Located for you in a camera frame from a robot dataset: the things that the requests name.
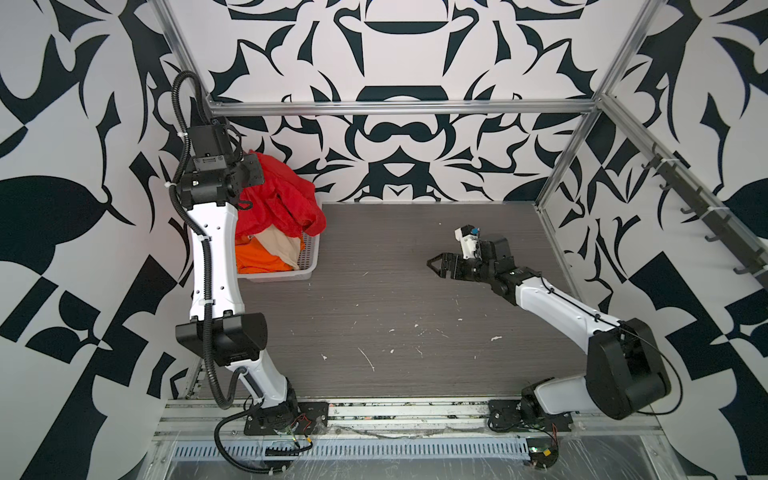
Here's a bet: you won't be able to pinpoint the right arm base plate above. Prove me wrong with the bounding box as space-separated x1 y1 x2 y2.
487 396 573 433

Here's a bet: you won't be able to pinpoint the aluminium mounting rail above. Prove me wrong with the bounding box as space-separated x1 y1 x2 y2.
152 397 663 440

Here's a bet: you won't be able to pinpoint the black hook rack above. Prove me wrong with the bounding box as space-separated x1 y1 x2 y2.
641 143 767 289

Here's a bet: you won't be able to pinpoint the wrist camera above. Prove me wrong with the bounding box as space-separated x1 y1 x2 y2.
455 225 481 260
188 124 236 171

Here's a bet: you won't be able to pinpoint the aluminium frame left post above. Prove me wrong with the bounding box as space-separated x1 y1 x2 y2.
149 0 213 119

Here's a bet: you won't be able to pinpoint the beige shorts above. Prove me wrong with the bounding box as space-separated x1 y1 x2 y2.
254 225 304 270

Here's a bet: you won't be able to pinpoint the white plastic laundry basket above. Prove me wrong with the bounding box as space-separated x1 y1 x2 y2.
235 232 320 283

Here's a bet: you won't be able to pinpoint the aluminium frame horizontal bar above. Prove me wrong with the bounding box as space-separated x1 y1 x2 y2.
210 99 590 116

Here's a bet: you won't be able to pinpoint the aluminium frame post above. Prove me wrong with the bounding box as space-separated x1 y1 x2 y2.
149 0 213 119
535 0 667 210

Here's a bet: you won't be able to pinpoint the white slotted cable duct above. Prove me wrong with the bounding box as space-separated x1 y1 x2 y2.
170 437 532 462

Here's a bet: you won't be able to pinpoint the orange shorts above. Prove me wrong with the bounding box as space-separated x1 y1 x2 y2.
235 237 294 274

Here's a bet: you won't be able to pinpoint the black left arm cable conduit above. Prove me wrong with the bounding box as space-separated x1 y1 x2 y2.
167 70 313 475

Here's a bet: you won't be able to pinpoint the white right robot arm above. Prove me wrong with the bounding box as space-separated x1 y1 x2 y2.
426 233 680 424

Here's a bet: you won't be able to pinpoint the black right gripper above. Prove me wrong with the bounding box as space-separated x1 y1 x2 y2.
428 252 497 286

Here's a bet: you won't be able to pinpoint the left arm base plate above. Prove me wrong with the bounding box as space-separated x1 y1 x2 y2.
244 402 329 436

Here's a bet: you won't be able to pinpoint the aluminium frame right post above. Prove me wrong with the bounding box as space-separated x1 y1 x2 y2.
535 0 667 210

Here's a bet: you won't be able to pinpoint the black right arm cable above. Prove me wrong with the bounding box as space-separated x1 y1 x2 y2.
536 272 685 418

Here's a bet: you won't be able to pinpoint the aluminium frame right side bar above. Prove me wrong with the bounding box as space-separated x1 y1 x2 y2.
597 94 767 288

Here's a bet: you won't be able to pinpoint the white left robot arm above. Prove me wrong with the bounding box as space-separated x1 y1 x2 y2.
167 153 299 430

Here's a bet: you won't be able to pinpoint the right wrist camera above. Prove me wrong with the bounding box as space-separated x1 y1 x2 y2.
455 225 481 260

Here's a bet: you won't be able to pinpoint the red shorts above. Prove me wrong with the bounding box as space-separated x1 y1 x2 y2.
236 152 327 238

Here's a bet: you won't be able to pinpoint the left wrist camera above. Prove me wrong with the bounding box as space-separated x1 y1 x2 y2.
188 124 236 171

